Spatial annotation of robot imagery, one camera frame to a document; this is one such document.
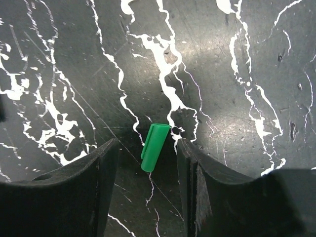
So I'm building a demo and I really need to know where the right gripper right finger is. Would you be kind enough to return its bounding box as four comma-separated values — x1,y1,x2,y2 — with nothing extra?
177,139,316,237

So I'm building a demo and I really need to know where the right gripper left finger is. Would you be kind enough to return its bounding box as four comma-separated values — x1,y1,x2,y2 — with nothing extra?
0,139,119,237

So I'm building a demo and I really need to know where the green pen cap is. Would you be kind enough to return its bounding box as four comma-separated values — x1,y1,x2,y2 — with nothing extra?
141,123,170,172

